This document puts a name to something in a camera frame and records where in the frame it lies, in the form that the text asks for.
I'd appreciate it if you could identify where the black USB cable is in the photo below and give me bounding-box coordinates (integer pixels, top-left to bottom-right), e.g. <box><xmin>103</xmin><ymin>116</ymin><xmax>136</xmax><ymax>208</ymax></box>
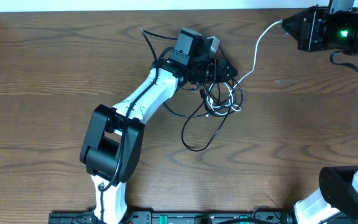
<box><xmin>162</xmin><ymin>79</ymin><xmax>244</xmax><ymax>152</ymax></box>

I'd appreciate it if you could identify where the white USB cable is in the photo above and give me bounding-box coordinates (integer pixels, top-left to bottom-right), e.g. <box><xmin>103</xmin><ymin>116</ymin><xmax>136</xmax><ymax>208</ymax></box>
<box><xmin>206</xmin><ymin>19</ymin><xmax>283</xmax><ymax>117</ymax></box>

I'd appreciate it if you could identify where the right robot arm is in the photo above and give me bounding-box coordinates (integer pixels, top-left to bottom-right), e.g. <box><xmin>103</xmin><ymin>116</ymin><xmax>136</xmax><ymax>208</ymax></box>
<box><xmin>280</xmin><ymin>1</ymin><xmax>358</xmax><ymax>223</ymax></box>

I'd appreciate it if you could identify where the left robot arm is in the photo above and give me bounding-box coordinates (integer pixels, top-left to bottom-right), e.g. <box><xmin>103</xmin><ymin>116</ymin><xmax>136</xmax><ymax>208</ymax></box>
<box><xmin>80</xmin><ymin>28</ymin><xmax>238</xmax><ymax>223</ymax></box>

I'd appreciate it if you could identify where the black left camera cable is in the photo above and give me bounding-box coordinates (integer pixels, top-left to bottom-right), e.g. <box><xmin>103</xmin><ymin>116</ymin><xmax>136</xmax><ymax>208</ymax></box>
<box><xmin>98</xmin><ymin>28</ymin><xmax>180</xmax><ymax>192</ymax></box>

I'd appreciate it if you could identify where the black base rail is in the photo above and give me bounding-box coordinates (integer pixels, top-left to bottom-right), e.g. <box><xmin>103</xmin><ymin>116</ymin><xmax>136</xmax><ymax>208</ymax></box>
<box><xmin>47</xmin><ymin>206</ymin><xmax>296</xmax><ymax>224</ymax></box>

